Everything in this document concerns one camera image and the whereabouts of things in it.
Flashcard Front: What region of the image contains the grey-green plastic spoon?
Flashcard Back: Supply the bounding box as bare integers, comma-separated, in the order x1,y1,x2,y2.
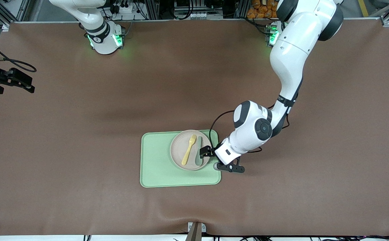
195,136,204,167

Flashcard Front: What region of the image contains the yellow plastic fork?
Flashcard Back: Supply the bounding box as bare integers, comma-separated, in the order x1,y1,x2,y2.
181,134,198,166

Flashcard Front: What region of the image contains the round beige plate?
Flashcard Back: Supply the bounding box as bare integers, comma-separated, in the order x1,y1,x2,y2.
170,130,212,171

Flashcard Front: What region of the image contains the light green rectangular tray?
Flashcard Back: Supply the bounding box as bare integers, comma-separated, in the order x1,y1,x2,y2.
140,130,221,188

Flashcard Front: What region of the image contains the brown table mat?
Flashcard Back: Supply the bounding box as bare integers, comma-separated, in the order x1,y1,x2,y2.
0,19,389,237

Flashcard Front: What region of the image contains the white power strip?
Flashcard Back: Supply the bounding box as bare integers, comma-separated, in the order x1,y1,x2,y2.
112,2,135,15

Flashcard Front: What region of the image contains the white terminal block strip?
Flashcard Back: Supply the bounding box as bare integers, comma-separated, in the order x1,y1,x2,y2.
175,12,212,20

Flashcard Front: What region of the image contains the orange packaged goods pile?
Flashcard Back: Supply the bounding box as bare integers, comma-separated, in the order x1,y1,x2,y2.
247,0,282,20

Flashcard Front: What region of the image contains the metal bracket with post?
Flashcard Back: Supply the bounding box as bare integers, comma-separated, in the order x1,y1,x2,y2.
187,222,207,241

